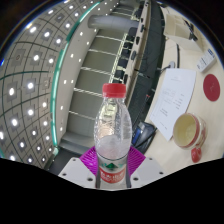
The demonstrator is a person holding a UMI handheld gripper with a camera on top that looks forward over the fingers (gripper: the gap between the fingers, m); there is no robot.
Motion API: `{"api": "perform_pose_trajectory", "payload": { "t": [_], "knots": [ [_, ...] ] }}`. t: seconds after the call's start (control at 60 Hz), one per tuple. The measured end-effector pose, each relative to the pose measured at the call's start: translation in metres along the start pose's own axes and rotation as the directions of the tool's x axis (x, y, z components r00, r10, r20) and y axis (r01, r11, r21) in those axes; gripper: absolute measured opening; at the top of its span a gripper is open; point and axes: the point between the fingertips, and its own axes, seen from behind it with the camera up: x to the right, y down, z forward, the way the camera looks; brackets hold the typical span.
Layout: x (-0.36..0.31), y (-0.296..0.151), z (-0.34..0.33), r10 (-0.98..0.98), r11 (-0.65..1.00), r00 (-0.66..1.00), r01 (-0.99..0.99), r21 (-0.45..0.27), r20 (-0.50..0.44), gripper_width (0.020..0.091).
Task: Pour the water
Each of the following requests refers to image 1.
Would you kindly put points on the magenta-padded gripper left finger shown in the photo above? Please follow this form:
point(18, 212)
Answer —
point(75, 170)

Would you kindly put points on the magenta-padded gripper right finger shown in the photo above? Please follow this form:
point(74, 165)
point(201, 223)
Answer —
point(148, 170)

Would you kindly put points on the clear red-capped water bottle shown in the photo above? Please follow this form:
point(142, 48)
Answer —
point(112, 130)

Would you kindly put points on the black bag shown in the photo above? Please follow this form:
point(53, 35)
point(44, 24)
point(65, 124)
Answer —
point(143, 135)

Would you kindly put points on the red floral ceramic mug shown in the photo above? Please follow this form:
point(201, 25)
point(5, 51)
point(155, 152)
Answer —
point(186, 130)

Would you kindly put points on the white printed paper sheet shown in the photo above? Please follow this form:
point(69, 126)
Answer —
point(173, 100)

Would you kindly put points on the group of ceiling lights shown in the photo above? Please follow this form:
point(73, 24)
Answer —
point(30, 85)

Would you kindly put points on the flat round red coaster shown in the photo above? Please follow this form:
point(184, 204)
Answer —
point(211, 87)

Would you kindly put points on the row of black office chairs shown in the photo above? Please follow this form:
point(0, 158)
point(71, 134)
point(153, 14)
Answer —
point(125, 63)

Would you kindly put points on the long curved conference desk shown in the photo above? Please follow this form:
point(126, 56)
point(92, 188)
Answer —
point(150, 50)

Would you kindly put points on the white remote control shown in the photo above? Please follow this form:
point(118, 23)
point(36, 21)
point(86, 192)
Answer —
point(206, 60)

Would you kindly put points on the black clip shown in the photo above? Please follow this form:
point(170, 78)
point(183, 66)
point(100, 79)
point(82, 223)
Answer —
point(191, 30)

